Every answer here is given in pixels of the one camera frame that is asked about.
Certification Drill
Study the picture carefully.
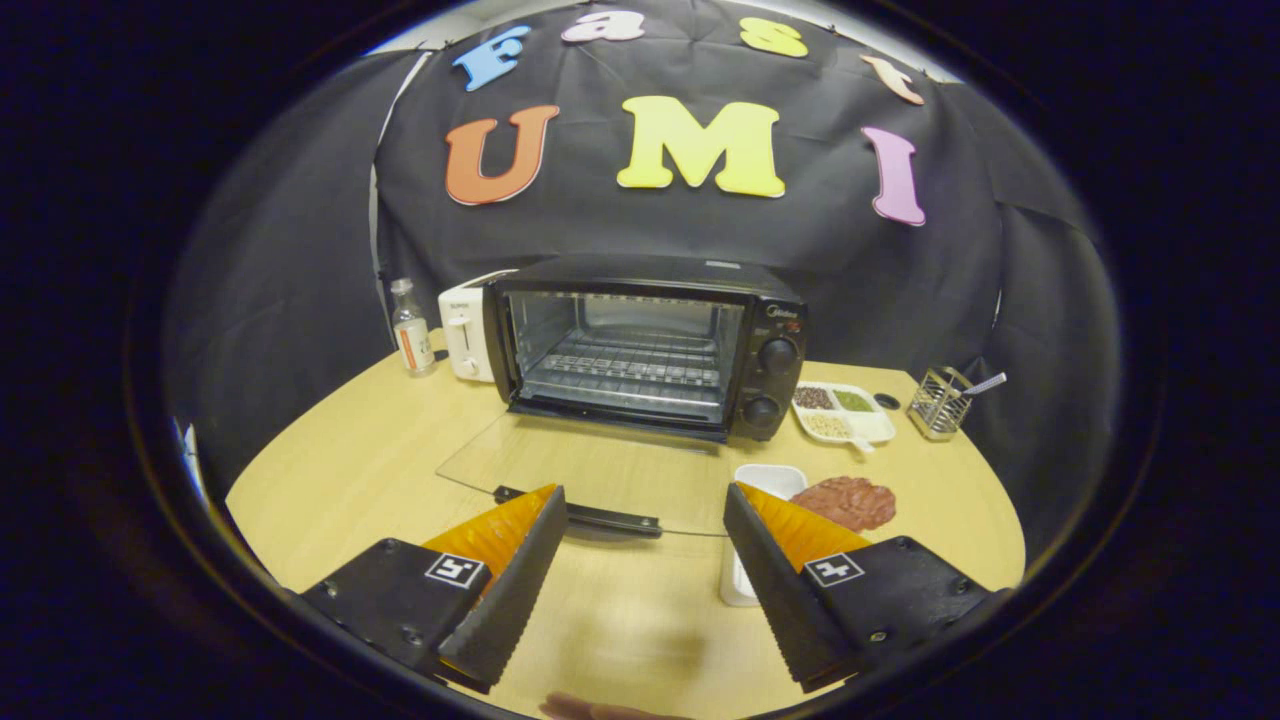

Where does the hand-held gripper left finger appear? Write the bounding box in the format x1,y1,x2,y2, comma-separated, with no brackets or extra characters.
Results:
300,484,569,696

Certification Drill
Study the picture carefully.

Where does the white divided dish with grains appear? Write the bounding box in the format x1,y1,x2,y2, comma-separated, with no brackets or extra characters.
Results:
791,382,898,455

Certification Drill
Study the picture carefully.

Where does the clear bottle with orange label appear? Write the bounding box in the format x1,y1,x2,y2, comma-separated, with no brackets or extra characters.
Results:
390,278,437,377

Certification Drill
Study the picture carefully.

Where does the wire mesh utensil holder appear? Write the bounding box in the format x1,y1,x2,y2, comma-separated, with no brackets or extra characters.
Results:
907,367,973,442

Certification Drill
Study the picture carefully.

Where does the black backdrop cloth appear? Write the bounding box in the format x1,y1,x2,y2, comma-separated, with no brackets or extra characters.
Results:
165,0,1121,491

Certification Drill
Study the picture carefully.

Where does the black toaster oven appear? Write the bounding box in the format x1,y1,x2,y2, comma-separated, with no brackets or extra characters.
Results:
437,254,809,538

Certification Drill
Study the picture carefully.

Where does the red raw meat slice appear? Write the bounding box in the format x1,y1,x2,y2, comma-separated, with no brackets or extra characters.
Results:
790,476,897,533

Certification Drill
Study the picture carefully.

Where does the small white rectangular tray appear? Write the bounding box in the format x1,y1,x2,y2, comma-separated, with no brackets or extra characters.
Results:
720,464,809,608

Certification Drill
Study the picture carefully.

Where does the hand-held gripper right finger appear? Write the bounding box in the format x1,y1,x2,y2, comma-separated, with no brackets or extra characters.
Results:
723,482,1006,694

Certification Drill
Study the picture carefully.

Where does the white bread toaster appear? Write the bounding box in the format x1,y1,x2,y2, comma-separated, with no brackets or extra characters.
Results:
438,270,519,383

